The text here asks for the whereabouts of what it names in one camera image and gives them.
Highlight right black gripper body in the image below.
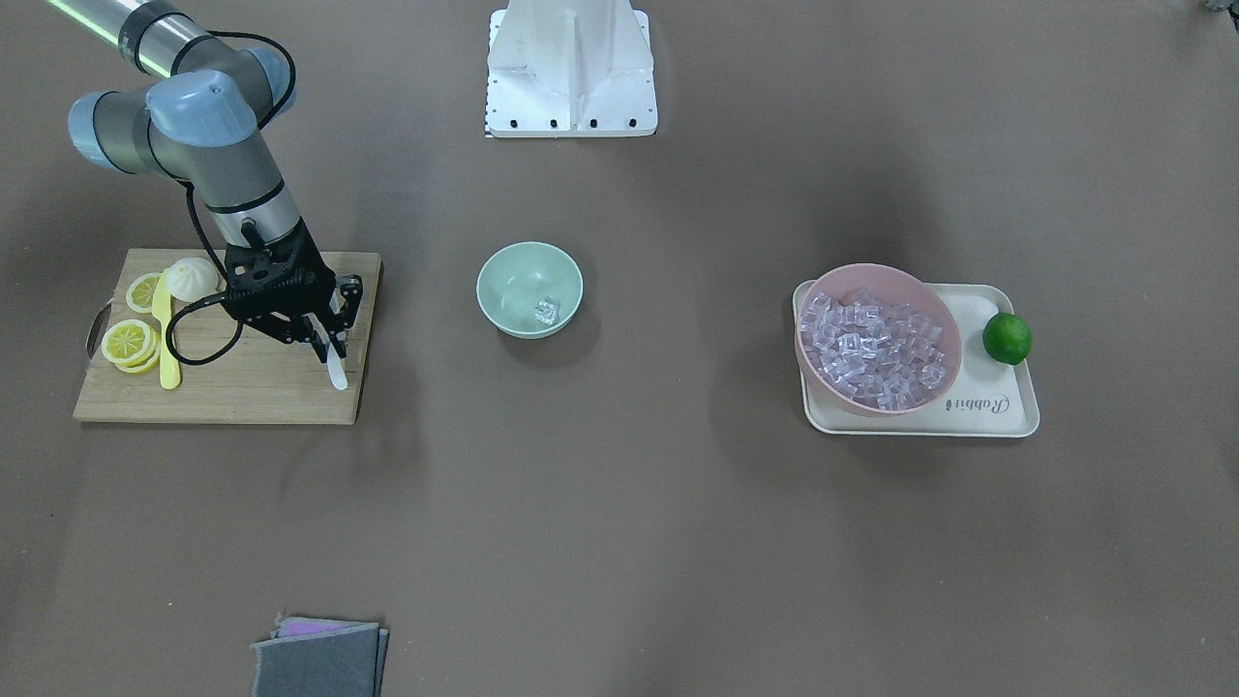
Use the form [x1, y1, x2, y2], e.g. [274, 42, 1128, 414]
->
[223, 218, 337, 344]

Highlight white ceramic spoon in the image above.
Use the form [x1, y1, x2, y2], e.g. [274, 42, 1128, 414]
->
[325, 345, 348, 391]

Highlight clear ice cube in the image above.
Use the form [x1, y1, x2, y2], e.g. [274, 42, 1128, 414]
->
[534, 297, 560, 327]

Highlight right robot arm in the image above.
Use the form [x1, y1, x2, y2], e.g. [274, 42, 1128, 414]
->
[56, 1, 363, 371]

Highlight green bowl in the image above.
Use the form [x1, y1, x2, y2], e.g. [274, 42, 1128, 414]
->
[476, 241, 585, 340]

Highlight pink bowl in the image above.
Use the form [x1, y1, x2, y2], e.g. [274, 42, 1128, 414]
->
[793, 262, 963, 416]

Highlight pile of ice cubes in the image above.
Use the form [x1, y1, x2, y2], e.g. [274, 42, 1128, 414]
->
[797, 288, 957, 413]

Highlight bamboo cutting board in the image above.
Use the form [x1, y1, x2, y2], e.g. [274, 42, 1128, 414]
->
[74, 253, 383, 425]

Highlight white steamed bun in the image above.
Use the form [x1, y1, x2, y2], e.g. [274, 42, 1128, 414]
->
[164, 258, 221, 305]

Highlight yellow plastic knife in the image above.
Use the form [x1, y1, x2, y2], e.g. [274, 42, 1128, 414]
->
[151, 267, 182, 391]

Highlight lemon slice near bun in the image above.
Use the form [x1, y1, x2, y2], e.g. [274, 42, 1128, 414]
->
[125, 272, 164, 314]

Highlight stacked lemon slices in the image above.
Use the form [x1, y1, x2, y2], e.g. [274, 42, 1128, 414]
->
[99, 319, 161, 375]

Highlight grey folded cloth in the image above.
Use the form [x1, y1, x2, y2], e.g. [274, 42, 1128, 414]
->
[252, 615, 389, 696]

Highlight cream tray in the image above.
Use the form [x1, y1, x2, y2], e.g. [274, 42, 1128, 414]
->
[800, 284, 1041, 439]

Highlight green lime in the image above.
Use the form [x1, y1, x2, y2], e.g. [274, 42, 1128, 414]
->
[983, 312, 1035, 366]

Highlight metal cutting board handle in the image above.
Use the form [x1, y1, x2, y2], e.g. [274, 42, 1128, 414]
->
[84, 300, 112, 360]

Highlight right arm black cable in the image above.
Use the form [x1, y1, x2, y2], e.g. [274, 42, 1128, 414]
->
[165, 28, 296, 366]

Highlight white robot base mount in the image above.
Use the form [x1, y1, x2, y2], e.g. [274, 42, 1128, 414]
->
[484, 1, 659, 137]

